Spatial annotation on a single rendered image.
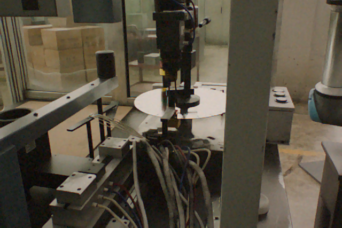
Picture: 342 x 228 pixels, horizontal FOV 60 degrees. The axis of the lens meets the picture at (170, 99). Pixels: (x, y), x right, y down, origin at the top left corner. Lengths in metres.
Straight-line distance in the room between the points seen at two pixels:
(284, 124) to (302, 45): 2.96
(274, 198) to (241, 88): 0.65
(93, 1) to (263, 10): 0.55
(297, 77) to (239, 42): 3.89
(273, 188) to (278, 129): 0.30
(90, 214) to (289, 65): 3.61
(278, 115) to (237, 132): 0.87
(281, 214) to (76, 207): 0.50
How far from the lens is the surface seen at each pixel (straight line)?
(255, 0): 0.27
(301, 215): 2.13
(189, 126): 1.01
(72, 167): 0.90
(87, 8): 0.78
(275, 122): 1.17
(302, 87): 4.22
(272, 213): 0.86
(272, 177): 1.00
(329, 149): 1.24
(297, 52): 4.08
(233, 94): 0.29
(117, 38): 1.51
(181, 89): 0.89
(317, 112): 1.12
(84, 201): 0.70
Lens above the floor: 1.27
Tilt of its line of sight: 18 degrees down
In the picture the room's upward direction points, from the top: 1 degrees counter-clockwise
